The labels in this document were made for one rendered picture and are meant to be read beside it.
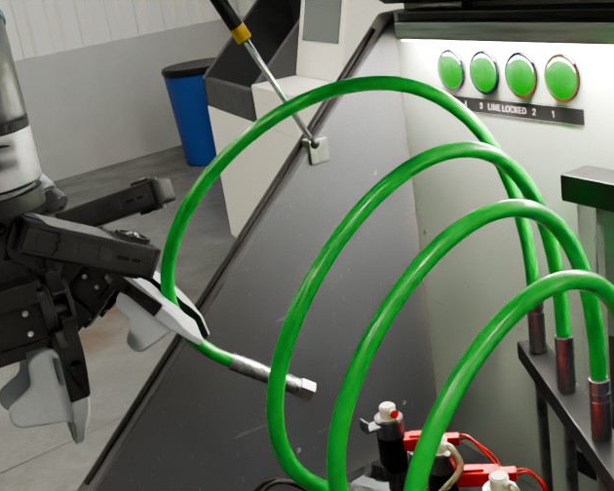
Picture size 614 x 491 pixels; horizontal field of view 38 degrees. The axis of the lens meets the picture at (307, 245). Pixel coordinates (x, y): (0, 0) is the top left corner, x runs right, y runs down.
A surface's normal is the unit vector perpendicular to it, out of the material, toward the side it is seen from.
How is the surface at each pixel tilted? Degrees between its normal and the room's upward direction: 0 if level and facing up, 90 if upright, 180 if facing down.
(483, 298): 90
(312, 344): 90
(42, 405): 93
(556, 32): 90
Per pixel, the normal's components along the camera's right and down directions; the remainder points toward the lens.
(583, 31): -0.85, 0.29
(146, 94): 0.59, 0.18
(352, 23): 0.39, 0.25
